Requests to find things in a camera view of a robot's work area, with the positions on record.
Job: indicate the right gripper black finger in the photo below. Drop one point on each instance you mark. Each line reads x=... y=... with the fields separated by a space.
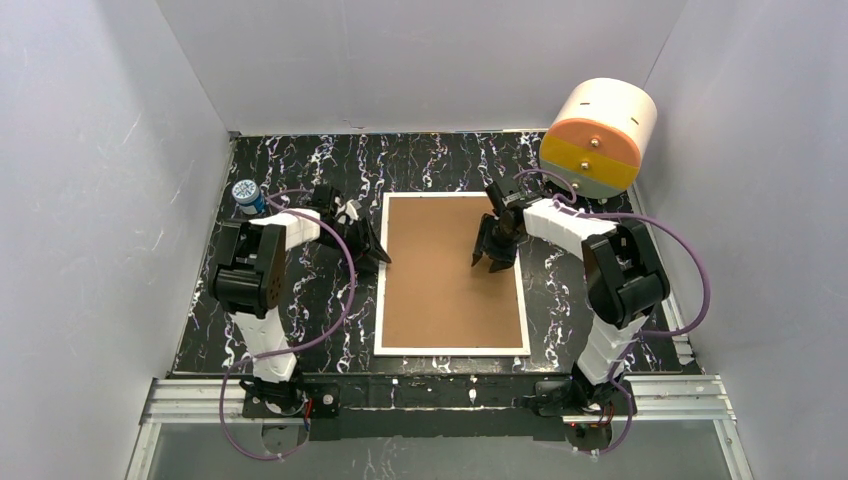
x=502 y=259
x=481 y=243

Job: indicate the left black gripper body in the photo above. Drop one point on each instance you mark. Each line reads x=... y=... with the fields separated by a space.
x=361 y=237

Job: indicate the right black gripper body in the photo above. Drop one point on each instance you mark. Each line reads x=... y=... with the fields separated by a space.
x=496 y=240

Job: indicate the white picture frame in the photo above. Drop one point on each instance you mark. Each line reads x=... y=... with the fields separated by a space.
x=450 y=351

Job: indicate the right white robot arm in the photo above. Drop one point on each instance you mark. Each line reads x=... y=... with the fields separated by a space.
x=624 y=277

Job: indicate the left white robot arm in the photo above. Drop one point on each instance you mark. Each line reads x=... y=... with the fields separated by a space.
x=249 y=268

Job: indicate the small blue lidded jar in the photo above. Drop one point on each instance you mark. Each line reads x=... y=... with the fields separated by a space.
x=248 y=197

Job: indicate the white cylindrical drawer unit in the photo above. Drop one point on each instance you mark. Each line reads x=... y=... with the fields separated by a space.
x=597 y=141

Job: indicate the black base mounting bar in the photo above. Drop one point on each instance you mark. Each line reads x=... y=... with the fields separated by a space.
x=351 y=406

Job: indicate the aluminium rail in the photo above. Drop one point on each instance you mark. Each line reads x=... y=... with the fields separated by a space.
x=658 y=398

